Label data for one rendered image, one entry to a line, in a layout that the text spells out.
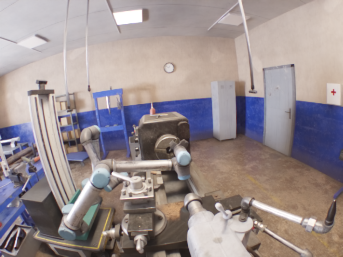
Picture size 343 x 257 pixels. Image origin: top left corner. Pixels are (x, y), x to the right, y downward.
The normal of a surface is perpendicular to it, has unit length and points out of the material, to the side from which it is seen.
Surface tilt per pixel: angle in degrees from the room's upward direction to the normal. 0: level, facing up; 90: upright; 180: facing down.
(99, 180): 84
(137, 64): 90
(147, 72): 90
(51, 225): 90
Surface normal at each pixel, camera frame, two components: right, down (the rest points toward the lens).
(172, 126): 0.15, 0.21
